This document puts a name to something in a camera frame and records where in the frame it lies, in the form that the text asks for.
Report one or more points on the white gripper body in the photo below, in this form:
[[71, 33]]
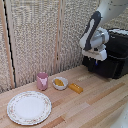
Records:
[[95, 54]]

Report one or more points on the black air fryer body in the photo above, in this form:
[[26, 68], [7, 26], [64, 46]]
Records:
[[120, 63]]

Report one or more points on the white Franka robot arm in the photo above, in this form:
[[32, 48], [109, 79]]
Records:
[[111, 8]]

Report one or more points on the white bowl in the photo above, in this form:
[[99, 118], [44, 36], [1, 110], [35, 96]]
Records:
[[60, 88]]

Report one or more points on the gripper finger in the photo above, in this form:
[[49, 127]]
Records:
[[97, 62]]

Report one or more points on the yellow block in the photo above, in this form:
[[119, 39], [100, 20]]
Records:
[[76, 88]]

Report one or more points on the pink cup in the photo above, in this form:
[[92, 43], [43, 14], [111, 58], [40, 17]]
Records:
[[42, 83]]

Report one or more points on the white floral-rim plate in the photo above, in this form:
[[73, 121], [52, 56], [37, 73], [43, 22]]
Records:
[[29, 108]]

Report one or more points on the yellow food pieces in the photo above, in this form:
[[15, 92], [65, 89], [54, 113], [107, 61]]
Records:
[[59, 82]]

